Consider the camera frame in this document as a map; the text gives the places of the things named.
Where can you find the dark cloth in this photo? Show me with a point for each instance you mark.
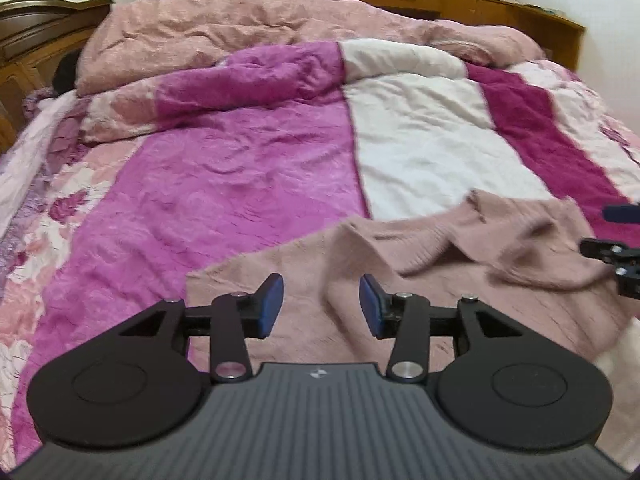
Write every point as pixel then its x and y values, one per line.
pixel 66 71

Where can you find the pink knitted sweater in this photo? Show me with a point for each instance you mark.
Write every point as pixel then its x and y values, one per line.
pixel 475 242

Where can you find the light wooden bedside cabinet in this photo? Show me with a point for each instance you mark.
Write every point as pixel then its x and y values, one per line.
pixel 540 25

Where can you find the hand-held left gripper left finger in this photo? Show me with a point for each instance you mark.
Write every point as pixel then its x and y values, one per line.
pixel 270 306

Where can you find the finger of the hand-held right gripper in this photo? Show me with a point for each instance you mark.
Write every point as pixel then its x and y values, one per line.
pixel 620 257
pixel 622 212

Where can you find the purple and white patchwork quilt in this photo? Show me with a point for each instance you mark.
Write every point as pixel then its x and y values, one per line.
pixel 225 160

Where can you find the dark wooden headboard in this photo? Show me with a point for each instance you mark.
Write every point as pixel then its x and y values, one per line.
pixel 35 30

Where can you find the pink floral duvet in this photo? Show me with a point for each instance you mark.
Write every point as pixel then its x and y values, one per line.
pixel 225 20

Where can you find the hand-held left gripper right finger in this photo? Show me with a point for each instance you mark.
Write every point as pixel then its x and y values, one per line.
pixel 371 306

